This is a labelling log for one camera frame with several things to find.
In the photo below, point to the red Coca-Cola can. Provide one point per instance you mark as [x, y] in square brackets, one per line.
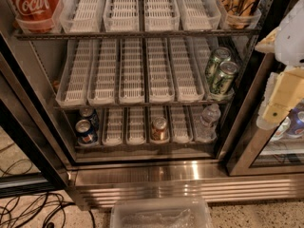
[36, 16]

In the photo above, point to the green can front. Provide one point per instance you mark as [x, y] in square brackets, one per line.
[224, 77]

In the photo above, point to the clear plastic water bottle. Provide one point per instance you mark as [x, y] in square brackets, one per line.
[208, 120]

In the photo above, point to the clear plastic bin on floor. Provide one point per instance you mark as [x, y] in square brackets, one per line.
[161, 213]

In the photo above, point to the gold patterned can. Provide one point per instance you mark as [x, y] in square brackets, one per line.
[238, 14]

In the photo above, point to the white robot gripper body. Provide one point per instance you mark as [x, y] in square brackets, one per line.
[291, 45]

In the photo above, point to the green can rear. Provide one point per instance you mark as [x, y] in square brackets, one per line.
[219, 55]

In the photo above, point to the orange soda can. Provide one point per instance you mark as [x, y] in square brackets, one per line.
[159, 129]

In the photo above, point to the green can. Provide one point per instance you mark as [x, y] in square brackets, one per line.
[224, 77]
[219, 55]

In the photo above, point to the blue Pepsi can rear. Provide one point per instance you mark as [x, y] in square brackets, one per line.
[91, 115]

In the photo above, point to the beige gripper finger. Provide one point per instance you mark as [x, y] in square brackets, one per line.
[268, 43]
[283, 92]

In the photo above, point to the blue can behind glass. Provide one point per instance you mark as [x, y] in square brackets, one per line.
[296, 128]

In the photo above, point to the glass fridge door right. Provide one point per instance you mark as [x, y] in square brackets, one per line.
[253, 151]

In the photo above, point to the stainless steel fridge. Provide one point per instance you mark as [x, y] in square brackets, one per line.
[133, 61]

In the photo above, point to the white can behind glass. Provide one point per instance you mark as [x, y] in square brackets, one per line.
[281, 130]

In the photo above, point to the blue pepsi can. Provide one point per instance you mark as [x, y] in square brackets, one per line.
[86, 132]
[91, 115]

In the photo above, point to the blue Pepsi can front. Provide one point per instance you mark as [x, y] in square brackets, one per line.
[86, 132]

